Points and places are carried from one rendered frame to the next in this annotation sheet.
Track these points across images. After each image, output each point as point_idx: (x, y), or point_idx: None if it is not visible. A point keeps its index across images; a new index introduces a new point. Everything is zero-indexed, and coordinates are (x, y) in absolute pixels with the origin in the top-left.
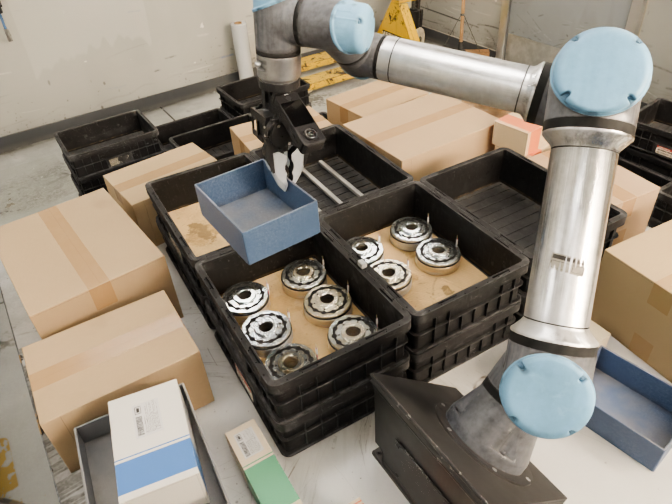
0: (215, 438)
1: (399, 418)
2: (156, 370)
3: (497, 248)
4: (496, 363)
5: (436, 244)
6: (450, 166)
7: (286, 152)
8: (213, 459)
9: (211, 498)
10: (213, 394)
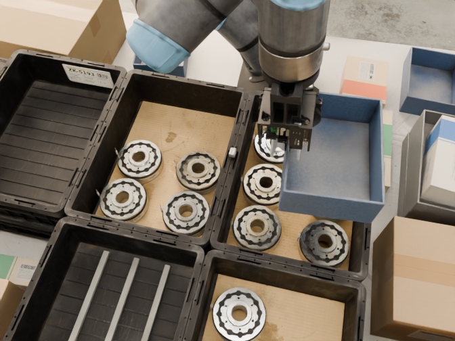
0: (387, 212)
1: None
2: (436, 223)
3: (123, 100)
4: (248, 32)
5: (133, 162)
6: (11, 202)
7: (273, 144)
8: (396, 199)
9: (425, 137)
10: (371, 248)
